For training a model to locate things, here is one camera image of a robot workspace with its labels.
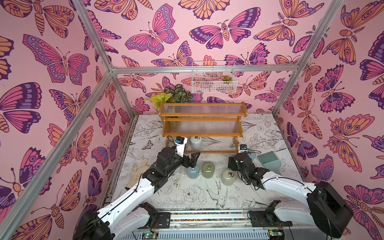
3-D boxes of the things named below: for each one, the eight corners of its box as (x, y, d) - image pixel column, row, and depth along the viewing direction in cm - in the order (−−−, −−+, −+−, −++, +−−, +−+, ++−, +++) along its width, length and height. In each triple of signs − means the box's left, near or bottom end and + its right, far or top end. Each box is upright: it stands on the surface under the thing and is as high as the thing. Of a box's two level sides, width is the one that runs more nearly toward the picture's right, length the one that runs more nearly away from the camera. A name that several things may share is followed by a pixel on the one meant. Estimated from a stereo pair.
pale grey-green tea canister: (221, 185, 87) (224, 179, 80) (220, 175, 91) (222, 168, 84) (233, 185, 87) (236, 179, 80) (232, 175, 91) (234, 168, 84)
